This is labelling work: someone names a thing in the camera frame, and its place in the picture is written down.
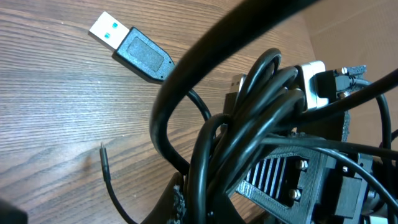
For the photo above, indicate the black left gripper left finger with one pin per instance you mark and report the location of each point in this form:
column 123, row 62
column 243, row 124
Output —
column 171, row 207

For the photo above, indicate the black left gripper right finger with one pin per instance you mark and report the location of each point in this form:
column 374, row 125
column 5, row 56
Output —
column 223, row 210

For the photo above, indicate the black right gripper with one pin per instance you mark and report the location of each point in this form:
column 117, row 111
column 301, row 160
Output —
column 297, row 183

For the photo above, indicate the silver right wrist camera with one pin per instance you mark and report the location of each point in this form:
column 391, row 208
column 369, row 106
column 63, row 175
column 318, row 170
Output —
column 307, row 82

